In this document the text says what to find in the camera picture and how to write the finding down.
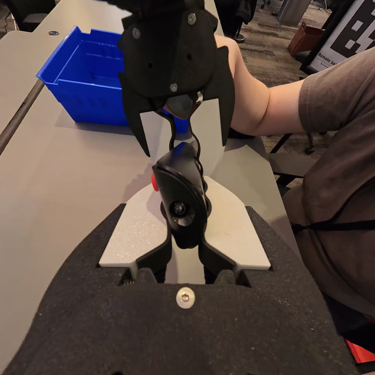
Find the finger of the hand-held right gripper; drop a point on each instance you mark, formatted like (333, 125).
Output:
(155, 129)
(211, 135)

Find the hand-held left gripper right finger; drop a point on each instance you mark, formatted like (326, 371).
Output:
(237, 234)

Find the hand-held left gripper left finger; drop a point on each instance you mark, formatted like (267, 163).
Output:
(135, 234)

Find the black remote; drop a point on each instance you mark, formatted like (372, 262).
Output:
(181, 199)

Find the blue plastic bin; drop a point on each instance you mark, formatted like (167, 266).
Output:
(88, 70)

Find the black office chair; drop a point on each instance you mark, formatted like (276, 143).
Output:
(29, 12)
(290, 164)

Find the person's torso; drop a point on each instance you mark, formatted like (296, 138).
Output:
(340, 176)

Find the brown box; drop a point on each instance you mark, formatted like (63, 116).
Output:
(304, 38)

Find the red fabric item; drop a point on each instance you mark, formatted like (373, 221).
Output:
(362, 351)

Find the white tag sign board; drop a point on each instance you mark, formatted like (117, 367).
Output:
(351, 35)

